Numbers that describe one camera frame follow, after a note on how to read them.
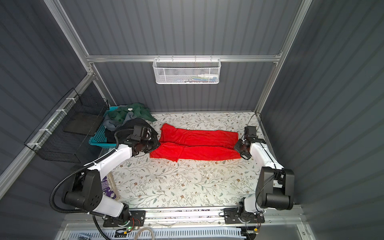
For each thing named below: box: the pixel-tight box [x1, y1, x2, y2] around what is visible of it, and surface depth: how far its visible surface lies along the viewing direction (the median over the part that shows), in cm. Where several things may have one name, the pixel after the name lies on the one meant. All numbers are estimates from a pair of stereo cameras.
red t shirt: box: [149, 123, 242, 162], surface depth 101 cm
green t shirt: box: [108, 103, 158, 124], surface depth 104 cm
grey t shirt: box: [103, 111, 136, 132], surface depth 98 cm
